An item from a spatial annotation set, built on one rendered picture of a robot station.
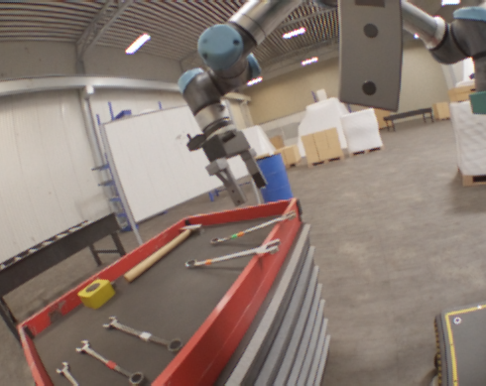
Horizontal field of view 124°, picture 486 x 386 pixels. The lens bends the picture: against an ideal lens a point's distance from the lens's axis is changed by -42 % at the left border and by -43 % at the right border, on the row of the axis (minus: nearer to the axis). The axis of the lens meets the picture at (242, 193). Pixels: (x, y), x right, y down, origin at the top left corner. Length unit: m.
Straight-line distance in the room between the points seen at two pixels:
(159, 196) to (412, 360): 2.73
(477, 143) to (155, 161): 4.06
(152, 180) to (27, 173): 6.36
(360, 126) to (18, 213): 11.01
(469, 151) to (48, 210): 9.99
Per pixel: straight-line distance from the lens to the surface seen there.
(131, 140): 2.73
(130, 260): 0.73
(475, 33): 0.73
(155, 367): 0.34
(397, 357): 1.33
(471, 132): 3.35
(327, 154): 7.23
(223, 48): 0.38
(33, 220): 8.25
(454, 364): 0.96
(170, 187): 2.76
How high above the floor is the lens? 1.13
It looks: 10 degrees down
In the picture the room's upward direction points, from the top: 18 degrees counter-clockwise
